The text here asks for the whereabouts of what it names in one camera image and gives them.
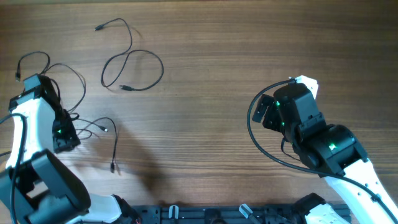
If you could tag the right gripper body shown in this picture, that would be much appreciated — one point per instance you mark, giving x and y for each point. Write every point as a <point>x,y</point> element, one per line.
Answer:
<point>273,119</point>

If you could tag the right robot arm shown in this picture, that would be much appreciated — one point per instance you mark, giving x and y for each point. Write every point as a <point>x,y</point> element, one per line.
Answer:
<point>330,151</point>

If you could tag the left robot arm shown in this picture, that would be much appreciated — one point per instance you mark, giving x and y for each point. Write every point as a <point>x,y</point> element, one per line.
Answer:
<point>36,186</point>

